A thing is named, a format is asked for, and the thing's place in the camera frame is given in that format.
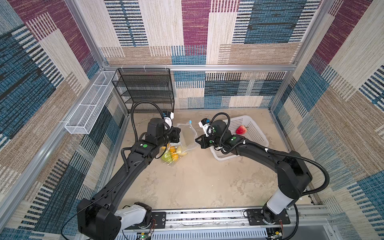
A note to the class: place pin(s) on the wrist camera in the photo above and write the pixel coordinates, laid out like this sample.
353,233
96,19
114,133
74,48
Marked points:
205,124
168,117

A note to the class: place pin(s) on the small yellow fruit toy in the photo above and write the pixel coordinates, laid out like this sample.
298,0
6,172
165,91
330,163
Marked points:
175,157

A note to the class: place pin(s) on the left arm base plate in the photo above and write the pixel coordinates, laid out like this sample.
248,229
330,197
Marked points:
156,221

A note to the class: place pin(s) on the clear zip top bag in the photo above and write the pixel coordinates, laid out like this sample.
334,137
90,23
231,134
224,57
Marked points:
187,140

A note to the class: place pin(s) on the black wire shelf rack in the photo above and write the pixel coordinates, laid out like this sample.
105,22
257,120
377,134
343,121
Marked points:
153,85

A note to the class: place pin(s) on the white plastic basket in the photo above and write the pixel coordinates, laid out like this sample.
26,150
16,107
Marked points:
253,133

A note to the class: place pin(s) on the aluminium rail frame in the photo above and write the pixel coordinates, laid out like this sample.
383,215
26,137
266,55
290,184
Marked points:
307,223

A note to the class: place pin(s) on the white wire mesh tray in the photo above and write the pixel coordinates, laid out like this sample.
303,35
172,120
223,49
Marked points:
87,112

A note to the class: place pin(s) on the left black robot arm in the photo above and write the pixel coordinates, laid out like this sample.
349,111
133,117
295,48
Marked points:
99,217

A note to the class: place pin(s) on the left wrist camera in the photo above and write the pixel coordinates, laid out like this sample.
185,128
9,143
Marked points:
168,117

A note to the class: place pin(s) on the green apple toy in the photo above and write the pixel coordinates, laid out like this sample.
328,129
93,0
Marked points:
167,157

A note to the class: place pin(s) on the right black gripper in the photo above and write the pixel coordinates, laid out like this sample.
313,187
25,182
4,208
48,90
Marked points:
203,143

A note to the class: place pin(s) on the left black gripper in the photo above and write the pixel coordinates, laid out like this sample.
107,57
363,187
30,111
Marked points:
175,131

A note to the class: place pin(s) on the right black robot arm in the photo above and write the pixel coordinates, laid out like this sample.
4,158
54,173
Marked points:
291,168

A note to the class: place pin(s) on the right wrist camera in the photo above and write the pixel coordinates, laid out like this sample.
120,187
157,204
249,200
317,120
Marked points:
205,124

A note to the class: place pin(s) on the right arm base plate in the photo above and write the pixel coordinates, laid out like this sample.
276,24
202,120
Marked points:
261,217

